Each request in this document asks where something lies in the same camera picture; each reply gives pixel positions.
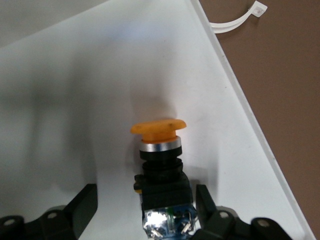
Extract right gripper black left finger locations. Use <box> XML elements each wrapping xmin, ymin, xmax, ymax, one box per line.
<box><xmin>0</xmin><ymin>183</ymin><xmax>99</xmax><ymax>240</ymax></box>

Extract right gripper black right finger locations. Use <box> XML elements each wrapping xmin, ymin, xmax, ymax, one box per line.
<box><xmin>193</xmin><ymin>184</ymin><xmax>295</xmax><ymax>240</ymax></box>

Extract orange mushroom push button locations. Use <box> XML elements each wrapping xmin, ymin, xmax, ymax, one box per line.
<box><xmin>129</xmin><ymin>118</ymin><xmax>198</xmax><ymax>240</ymax></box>

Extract white drawer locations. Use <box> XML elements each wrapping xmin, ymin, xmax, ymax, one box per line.
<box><xmin>0</xmin><ymin>0</ymin><xmax>317</xmax><ymax>240</ymax></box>

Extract white curved plastic strip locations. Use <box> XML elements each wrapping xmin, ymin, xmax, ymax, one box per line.
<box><xmin>208</xmin><ymin>0</ymin><xmax>268</xmax><ymax>34</ymax></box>

